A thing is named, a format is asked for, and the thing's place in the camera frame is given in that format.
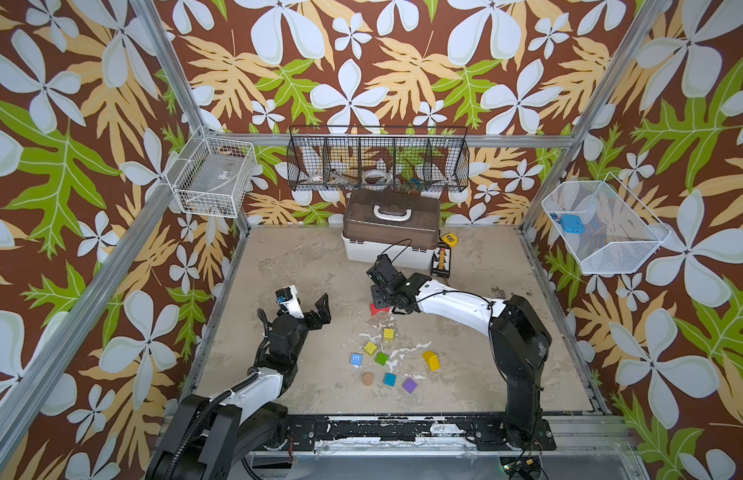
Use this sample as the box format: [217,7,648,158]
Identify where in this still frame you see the red wood block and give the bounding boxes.
[370,303,391,316]

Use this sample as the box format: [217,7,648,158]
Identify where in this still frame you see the yellow wood block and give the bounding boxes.
[423,351,441,372]

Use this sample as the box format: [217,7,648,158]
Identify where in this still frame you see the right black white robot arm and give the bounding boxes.
[367,254,553,448]

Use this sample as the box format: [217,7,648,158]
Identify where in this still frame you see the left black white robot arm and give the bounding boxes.
[146,286,332,479]

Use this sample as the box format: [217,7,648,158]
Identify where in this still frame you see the black battery pack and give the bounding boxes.
[431,244,451,279]

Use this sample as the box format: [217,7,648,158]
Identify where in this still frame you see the brown lid storage box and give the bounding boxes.
[342,189,441,270]

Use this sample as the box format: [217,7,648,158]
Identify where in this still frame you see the green wood cube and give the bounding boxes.
[375,352,389,366]

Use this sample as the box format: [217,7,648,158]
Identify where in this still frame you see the yellow connector plug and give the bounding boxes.
[441,233,459,248]

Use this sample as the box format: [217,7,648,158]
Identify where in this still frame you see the teal wood cube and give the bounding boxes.
[383,373,397,387]

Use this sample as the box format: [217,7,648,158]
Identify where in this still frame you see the purple wood cube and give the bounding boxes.
[403,378,417,394]

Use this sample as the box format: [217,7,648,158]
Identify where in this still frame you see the blue object in basket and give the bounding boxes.
[559,214,585,235]

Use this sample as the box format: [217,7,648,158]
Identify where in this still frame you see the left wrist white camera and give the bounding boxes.
[276,285,305,319]

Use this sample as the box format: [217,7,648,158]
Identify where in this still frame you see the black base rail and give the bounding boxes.
[262,412,557,452]

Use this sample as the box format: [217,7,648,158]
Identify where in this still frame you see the black wire basket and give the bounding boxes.
[285,125,471,194]

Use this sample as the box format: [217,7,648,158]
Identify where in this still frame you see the white wire basket left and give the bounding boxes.
[167,128,259,219]

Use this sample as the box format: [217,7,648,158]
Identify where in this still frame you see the white wire basket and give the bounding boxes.
[167,128,259,219]
[541,174,671,276]

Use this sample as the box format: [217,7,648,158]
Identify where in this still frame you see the white wire basket right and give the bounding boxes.
[541,174,671,276]

